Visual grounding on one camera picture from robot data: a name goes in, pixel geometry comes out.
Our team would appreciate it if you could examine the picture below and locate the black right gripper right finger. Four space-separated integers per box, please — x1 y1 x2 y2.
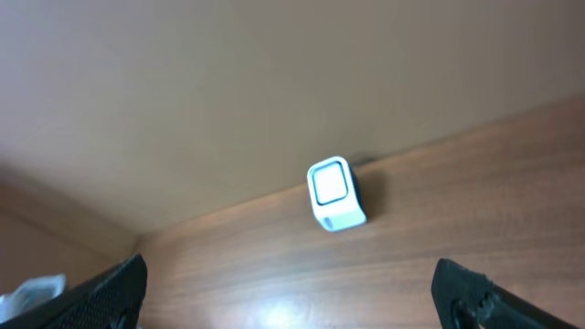
431 259 576 329

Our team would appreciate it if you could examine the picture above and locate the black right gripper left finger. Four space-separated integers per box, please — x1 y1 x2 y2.
1 254 148 329

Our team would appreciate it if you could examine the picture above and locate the white barcode scanner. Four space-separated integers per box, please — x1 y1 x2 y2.
306 155 367 232

